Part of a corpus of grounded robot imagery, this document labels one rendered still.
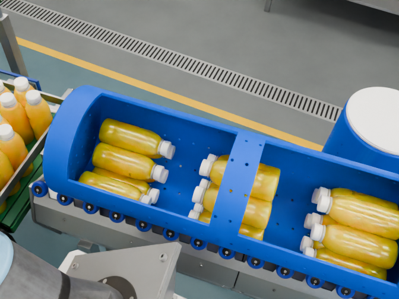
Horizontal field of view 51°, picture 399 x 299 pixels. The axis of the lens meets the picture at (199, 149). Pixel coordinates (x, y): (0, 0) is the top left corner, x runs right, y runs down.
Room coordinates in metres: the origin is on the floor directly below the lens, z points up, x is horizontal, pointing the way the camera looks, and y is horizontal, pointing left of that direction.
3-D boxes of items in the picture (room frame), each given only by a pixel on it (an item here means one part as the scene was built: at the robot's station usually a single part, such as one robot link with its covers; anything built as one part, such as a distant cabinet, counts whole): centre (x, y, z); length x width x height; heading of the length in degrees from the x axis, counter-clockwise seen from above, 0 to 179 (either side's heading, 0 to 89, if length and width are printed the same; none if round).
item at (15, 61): (1.09, 0.69, 0.55); 0.04 x 0.04 x 1.10; 78
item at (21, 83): (0.84, 0.53, 1.07); 0.04 x 0.04 x 0.02
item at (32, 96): (0.79, 0.48, 1.07); 0.04 x 0.04 x 0.02
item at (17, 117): (0.77, 0.55, 0.98); 0.07 x 0.07 x 0.17
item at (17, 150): (0.66, 0.51, 0.98); 0.07 x 0.07 x 0.17
